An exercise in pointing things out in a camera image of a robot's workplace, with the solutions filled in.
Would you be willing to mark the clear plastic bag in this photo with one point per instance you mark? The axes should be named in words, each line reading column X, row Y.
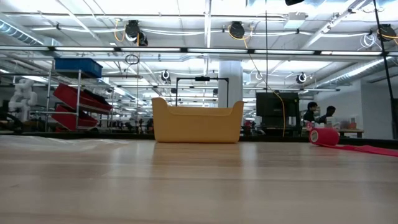
column 46, row 143

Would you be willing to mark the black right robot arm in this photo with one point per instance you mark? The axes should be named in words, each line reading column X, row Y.
column 293, row 2

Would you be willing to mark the red bandage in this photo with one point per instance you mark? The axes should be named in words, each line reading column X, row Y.
column 325, row 137

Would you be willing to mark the yellow plastic bin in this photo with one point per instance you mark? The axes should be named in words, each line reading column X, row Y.
column 196, row 124

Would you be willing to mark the white round column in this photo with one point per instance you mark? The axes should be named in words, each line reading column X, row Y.
column 230, row 84

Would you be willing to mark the black monitor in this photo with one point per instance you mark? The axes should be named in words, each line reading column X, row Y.
column 273, row 109

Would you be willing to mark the long ceiling light strip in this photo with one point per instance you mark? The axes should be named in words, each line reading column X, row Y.
column 149, row 49

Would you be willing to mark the person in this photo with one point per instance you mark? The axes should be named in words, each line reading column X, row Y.
column 309, row 115
column 329, row 111

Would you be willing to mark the metal shelf rack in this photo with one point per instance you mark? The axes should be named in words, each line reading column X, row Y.
column 78, row 102

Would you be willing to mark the red storage bin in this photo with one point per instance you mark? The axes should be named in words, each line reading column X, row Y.
column 71, row 95
column 66, row 119

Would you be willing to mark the blue storage bin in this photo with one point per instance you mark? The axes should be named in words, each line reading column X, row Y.
column 77, row 67

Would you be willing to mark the wooden side table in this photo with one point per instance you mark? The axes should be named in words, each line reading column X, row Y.
column 351, row 131

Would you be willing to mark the white robot figure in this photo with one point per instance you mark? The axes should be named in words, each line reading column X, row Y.
column 21, row 96

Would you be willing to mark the black slanted pole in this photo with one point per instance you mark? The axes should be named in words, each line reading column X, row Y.
column 385, row 62

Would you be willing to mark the black camera gantry frame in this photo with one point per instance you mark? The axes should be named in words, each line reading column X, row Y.
column 202, row 78

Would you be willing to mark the silver ventilation duct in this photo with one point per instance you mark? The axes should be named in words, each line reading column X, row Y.
column 351, row 73

